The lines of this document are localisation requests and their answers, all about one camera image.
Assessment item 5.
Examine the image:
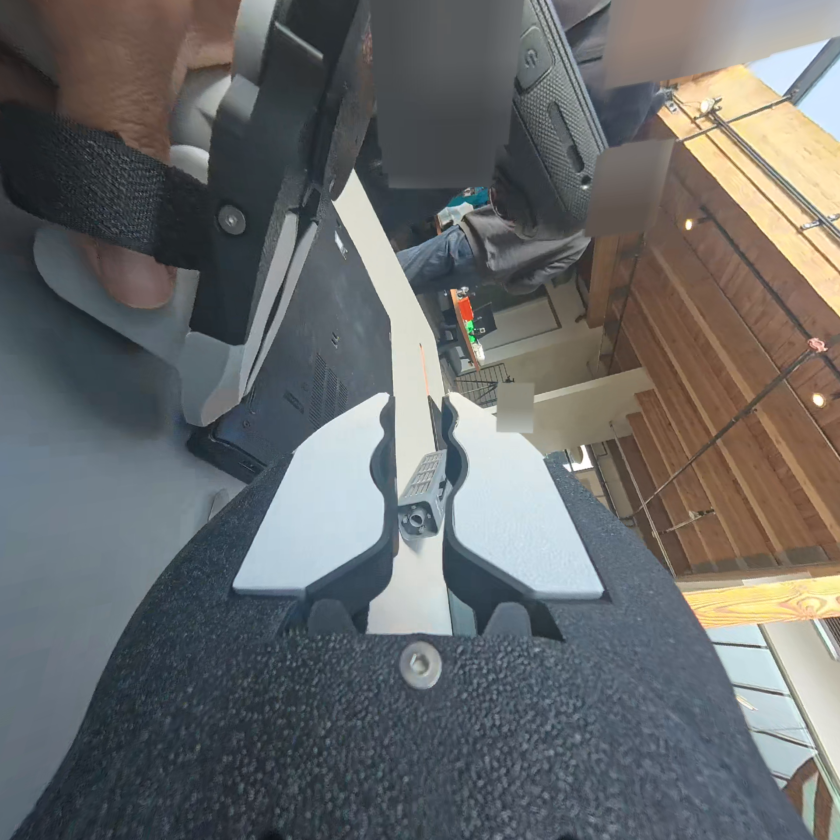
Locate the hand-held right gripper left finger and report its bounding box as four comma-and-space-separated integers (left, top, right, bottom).
233, 392, 398, 598

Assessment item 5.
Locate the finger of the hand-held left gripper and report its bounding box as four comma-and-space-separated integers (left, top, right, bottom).
238, 213, 304, 396
251, 220, 320, 396

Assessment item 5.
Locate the grey screwdriver bit case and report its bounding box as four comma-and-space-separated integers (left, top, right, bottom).
396, 449, 455, 541

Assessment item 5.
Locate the white desk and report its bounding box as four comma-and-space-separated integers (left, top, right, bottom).
0, 174, 460, 840

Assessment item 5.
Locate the black laptop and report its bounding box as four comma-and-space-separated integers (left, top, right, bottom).
187, 174, 395, 483

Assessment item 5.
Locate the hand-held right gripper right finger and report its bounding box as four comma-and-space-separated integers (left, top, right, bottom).
443, 392, 605, 599

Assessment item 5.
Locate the person's left hand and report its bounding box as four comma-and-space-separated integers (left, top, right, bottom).
0, 0, 242, 311

